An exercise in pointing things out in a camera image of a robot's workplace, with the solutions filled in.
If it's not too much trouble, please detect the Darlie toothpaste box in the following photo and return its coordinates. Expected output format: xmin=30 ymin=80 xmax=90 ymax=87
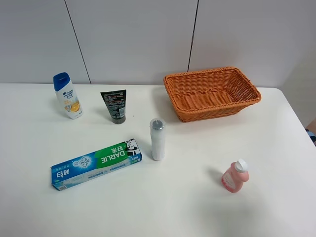
xmin=51 ymin=139 xmax=142 ymax=191

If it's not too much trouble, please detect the white shampoo bottle, blue cap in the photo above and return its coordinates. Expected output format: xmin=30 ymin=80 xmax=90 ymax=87
xmin=53 ymin=72 xmax=83 ymax=119

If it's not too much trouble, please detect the blue object at right edge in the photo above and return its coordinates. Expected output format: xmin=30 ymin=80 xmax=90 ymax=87
xmin=306 ymin=129 xmax=316 ymax=146

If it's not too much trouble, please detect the pink bottle, white cap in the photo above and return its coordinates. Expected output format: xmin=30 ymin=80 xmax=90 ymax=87
xmin=221 ymin=159 xmax=249 ymax=193

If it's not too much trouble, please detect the black facial cleanser tube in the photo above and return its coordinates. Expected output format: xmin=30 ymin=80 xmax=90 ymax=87
xmin=100 ymin=89 xmax=126 ymax=124

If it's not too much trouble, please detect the white cylindrical tube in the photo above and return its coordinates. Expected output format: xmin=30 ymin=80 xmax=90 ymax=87
xmin=150 ymin=118 xmax=165 ymax=161

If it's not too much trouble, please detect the orange wicker basket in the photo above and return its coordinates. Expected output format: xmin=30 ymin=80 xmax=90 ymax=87
xmin=163 ymin=67 xmax=261 ymax=122

